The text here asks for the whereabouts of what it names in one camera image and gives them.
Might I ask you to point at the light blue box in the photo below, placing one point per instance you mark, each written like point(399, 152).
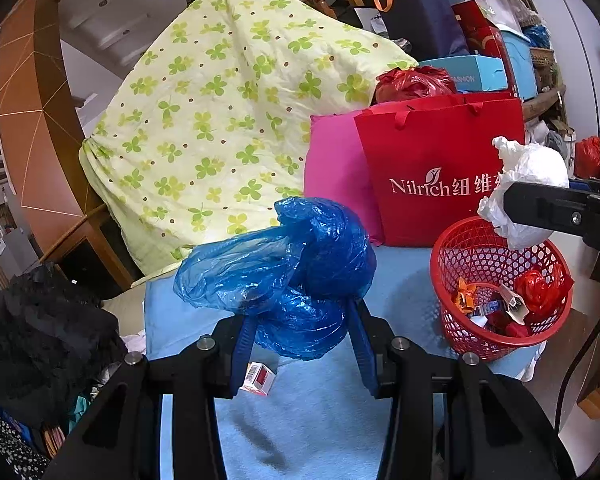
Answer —
point(473, 73)

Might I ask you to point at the black clothes pile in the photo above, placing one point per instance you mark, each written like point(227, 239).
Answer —
point(55, 340)

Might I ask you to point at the small red white box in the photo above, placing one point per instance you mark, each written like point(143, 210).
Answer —
point(259, 379)

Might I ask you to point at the red plastic mesh basket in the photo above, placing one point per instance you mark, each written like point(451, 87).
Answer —
point(494, 300)

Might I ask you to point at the red Nilrich shopping bag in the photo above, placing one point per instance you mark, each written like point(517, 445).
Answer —
point(431, 160)

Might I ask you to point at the red plastic bag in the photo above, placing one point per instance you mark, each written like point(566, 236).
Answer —
point(414, 83)

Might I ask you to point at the green clover patterned quilt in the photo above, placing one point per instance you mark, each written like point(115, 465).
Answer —
point(212, 126)

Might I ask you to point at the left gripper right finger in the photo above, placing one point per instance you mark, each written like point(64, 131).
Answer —
point(483, 425)

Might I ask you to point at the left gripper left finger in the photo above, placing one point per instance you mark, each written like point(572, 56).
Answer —
point(118, 437)

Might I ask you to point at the pink pillow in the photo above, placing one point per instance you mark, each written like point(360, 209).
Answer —
point(336, 169)

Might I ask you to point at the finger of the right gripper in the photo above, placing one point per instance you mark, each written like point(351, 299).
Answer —
point(541, 206)

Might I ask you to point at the navy blue bag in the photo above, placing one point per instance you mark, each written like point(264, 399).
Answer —
point(430, 26)

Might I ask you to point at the light blue blanket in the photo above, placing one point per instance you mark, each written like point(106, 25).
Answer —
point(318, 421)

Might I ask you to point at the blue plastic bag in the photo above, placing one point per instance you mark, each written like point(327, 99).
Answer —
point(295, 279)

